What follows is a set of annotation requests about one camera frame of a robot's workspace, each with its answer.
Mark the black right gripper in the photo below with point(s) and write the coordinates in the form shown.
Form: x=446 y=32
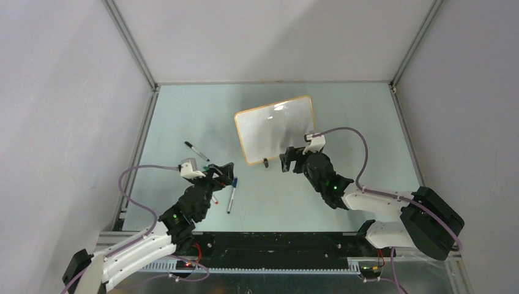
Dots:
x=297 y=155

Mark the yellow framed whiteboard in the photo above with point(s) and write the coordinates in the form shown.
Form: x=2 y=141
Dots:
x=265 y=132

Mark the blue marker pen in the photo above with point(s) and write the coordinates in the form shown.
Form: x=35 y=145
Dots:
x=232 y=195

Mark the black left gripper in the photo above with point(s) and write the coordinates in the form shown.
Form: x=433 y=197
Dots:
x=226 y=170

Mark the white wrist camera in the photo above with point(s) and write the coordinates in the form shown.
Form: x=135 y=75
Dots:
x=315 y=143
x=189 y=170

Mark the right controller circuit board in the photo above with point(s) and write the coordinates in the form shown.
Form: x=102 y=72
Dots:
x=370 y=272

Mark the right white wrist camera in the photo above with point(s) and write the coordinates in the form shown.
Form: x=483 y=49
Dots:
x=315 y=143

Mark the controller circuit board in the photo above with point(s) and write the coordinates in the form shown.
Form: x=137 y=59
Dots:
x=370 y=272
x=188 y=265

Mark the right aluminium frame post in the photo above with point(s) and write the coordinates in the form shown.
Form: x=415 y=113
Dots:
x=416 y=42

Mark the left aluminium frame post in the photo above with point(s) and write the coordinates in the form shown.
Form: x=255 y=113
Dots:
x=121 y=25

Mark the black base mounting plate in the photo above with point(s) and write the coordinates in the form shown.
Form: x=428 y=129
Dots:
x=276 y=251

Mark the black marker pen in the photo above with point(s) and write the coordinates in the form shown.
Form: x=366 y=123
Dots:
x=197 y=151

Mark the left controller circuit board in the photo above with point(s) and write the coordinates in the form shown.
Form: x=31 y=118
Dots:
x=188 y=265

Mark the aluminium frame post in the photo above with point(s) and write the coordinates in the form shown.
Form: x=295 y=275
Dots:
x=416 y=42
x=121 y=25

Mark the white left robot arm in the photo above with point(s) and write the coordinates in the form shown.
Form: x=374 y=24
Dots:
x=169 y=233

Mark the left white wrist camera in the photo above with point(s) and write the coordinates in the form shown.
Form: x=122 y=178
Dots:
x=189 y=170

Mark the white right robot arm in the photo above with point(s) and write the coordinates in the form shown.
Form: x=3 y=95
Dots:
x=419 y=219

